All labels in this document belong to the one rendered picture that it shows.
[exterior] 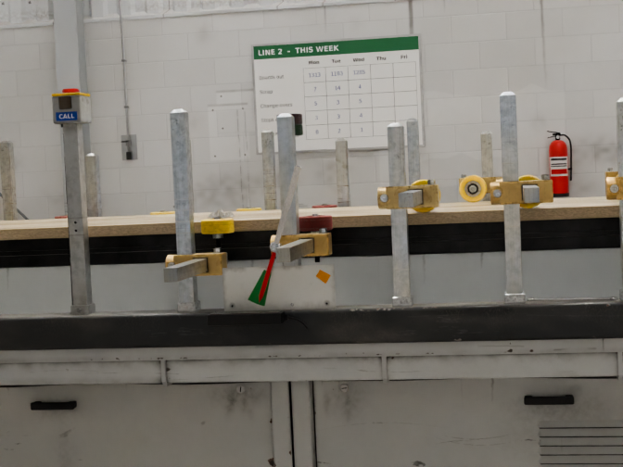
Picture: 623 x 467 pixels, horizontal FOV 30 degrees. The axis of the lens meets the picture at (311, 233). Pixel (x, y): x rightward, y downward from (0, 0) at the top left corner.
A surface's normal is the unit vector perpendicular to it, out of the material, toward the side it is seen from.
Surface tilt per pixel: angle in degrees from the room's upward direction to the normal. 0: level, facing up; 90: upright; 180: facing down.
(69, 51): 90
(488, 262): 90
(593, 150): 90
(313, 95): 90
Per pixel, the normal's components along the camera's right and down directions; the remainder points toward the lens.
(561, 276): -0.17, 0.06
